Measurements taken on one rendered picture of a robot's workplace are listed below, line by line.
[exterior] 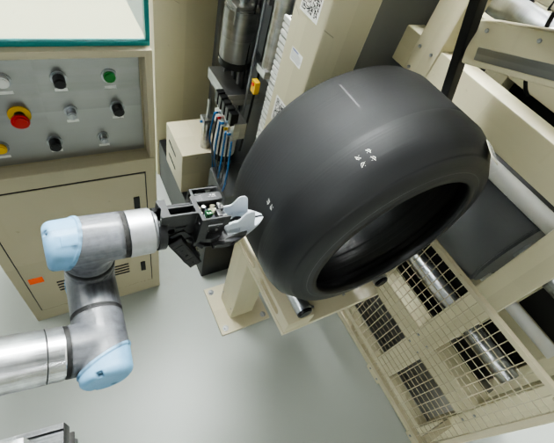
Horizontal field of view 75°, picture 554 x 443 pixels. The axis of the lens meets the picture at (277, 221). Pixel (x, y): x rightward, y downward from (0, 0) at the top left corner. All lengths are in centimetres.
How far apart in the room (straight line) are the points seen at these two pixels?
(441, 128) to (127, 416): 159
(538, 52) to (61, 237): 96
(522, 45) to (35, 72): 113
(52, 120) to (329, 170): 83
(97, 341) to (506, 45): 100
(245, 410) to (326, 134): 142
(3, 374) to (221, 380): 135
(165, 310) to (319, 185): 144
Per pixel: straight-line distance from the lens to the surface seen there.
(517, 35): 103
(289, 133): 71
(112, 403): 184
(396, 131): 67
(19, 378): 59
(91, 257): 58
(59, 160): 131
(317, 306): 115
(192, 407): 181
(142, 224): 59
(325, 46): 87
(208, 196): 63
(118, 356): 60
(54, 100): 117
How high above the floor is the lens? 178
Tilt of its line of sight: 49 degrees down
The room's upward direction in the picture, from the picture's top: 21 degrees clockwise
